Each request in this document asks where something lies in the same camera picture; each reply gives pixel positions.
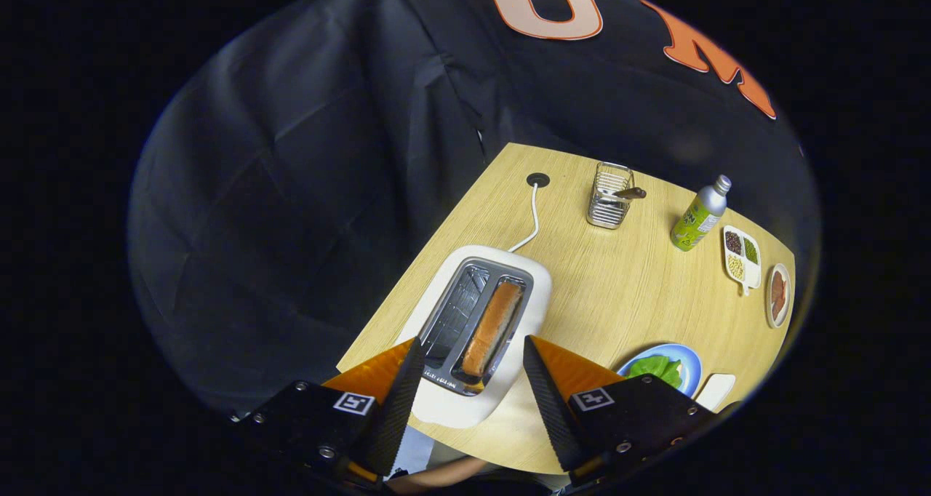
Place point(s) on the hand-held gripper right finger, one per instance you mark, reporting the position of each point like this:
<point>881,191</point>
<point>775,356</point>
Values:
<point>553,401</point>

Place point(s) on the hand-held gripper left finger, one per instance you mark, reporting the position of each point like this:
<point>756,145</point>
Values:
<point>396,409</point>

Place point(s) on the toasted bread slice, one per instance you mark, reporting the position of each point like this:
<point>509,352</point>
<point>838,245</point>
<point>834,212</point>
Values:
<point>494,329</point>

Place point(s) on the green lettuce leaf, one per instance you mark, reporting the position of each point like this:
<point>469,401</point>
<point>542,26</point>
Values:
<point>654,367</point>

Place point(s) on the person's white clothing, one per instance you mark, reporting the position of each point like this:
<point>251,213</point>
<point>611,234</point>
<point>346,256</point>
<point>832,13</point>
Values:
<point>418,449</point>

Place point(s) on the white toaster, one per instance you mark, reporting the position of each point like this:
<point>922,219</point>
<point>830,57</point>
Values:
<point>465,409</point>

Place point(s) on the blue round plate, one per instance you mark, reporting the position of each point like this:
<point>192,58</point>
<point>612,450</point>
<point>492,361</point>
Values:
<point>692,369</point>

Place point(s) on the white curved plate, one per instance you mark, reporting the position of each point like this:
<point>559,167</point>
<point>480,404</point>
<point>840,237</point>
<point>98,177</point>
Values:
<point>716,391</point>

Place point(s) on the green label metal bottle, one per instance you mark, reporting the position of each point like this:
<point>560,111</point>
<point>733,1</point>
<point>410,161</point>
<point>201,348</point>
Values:
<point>694,224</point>

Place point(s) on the pile of yellow soybeans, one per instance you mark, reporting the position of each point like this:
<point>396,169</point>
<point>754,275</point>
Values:
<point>736,267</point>

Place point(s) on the white oval plate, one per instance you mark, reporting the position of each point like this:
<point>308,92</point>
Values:
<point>769,314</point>

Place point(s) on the white divided dish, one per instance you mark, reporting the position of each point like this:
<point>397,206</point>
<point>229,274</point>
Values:
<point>752,275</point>

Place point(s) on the pile of dark beans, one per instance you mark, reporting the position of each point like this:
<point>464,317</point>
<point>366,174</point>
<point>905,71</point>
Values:
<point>733,243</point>

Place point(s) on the black backdrop cloth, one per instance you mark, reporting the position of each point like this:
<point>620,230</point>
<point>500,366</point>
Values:
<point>291,190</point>

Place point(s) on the red meat piece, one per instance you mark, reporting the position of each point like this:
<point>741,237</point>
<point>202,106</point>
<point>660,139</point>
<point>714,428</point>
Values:
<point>777,307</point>
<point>778,285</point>

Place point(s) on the pile of green beans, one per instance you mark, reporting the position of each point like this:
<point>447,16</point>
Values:
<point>750,250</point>

